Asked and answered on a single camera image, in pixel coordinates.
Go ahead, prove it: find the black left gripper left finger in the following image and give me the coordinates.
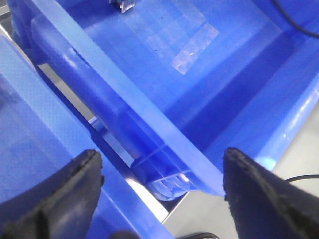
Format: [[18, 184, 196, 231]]
[[0, 150, 104, 239]]

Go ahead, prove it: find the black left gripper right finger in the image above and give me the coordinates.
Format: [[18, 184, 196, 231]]
[[223, 147, 319, 239]]

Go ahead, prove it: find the blue source crate with buttons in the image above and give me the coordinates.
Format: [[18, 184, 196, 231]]
[[0, 35, 171, 239]]

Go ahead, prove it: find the blue target plastic crate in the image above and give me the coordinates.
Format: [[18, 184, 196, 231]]
[[8, 0, 319, 201]]

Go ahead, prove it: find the black cable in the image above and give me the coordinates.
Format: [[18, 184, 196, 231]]
[[271, 0, 319, 38]]

